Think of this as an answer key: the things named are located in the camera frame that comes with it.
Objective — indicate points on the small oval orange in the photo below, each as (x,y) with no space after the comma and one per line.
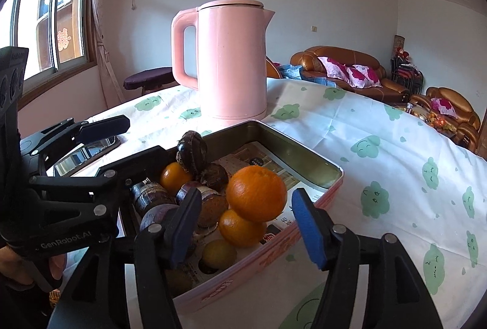
(173,177)

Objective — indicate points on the mandarin orange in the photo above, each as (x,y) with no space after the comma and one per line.
(239,232)

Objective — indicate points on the blue clothes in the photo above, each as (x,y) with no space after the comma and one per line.
(300,72)

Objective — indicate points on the black smartphone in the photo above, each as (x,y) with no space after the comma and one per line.
(87,156)

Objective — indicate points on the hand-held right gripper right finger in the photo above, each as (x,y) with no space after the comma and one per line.
(310,226)

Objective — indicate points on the purple cushioned stool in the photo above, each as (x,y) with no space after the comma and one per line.
(148,78)

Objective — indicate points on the pink metal tin box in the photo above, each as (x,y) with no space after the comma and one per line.
(274,251)

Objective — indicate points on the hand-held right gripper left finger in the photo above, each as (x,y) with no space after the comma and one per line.
(186,226)

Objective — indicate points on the cloud print tablecloth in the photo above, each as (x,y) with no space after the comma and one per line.
(380,161)

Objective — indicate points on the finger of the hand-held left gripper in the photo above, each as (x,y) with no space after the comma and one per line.
(102,125)
(129,161)

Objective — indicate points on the large orange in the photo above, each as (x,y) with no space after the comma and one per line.
(257,194)

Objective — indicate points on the person's left hand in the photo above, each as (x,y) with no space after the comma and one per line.
(57,266)

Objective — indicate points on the tall brown vase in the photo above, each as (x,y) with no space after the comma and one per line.
(398,43)

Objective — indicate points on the brown leather sofa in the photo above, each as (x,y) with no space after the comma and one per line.
(342,55)

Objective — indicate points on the purple passion fruit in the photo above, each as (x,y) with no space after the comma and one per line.
(188,191)

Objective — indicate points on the glass window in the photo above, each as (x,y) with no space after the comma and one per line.
(49,9)

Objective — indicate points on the pale curtain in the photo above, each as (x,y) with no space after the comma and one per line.
(104,9)

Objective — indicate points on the brown round fruit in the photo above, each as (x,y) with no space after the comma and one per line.
(213,209)

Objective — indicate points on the pink floral pillow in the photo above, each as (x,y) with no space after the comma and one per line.
(443,106)
(334,68)
(363,75)

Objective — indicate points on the pink electric kettle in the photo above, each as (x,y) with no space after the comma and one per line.
(228,66)

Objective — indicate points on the cluttered coffee table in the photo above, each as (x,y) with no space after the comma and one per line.
(430,118)

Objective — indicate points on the brown leather armchair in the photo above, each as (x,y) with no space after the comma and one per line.
(456,100)

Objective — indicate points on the small yellow fruit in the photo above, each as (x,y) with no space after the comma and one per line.
(218,253)

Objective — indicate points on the stacked dark chairs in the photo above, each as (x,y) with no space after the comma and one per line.
(407,74)

